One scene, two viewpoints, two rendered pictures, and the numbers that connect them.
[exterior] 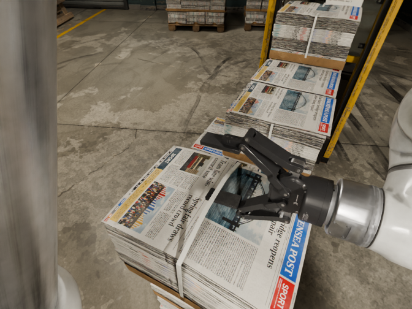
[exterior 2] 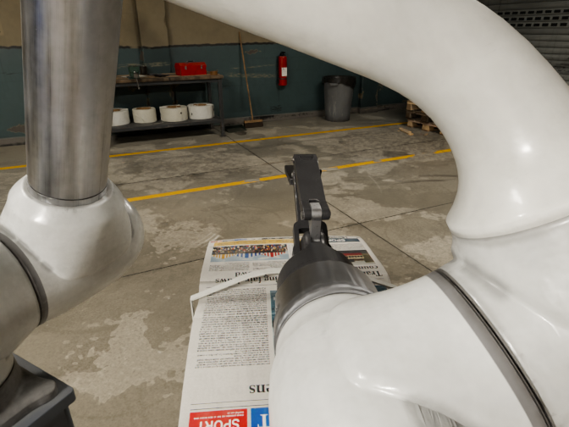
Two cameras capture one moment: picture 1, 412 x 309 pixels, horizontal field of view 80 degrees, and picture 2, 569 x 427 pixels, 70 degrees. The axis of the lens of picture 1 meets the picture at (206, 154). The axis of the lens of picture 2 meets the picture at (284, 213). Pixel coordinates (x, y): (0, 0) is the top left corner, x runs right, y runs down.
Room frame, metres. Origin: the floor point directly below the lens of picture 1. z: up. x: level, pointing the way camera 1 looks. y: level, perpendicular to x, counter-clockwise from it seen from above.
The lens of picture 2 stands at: (0.05, -0.41, 1.48)
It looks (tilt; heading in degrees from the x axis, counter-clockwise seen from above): 24 degrees down; 58
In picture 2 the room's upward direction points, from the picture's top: straight up
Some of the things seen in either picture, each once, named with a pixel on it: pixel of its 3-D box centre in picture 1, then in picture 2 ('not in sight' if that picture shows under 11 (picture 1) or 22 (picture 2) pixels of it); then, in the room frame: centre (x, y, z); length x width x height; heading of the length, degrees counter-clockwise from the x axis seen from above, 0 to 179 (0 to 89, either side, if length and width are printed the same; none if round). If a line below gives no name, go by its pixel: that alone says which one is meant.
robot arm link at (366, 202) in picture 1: (348, 209); (329, 323); (0.21, -0.21, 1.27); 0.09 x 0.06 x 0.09; 153
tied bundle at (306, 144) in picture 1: (275, 128); not in sight; (0.86, -0.30, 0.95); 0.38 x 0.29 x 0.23; 64
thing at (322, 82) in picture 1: (296, 76); not in sight; (1.12, -0.44, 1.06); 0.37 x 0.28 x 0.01; 63
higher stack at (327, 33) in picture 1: (290, 117); not in sight; (1.38, -0.57, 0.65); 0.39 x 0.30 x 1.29; 63
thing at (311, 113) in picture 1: (284, 105); not in sight; (0.85, -0.31, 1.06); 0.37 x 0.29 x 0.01; 64
